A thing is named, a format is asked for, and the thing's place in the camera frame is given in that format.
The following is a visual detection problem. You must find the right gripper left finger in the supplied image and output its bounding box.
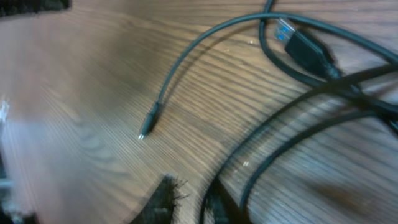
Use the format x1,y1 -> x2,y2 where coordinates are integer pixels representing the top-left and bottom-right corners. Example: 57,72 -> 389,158
129,174 -> 187,224

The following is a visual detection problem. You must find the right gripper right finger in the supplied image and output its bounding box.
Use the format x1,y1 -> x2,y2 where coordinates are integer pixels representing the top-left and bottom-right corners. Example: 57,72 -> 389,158
206,179 -> 251,224

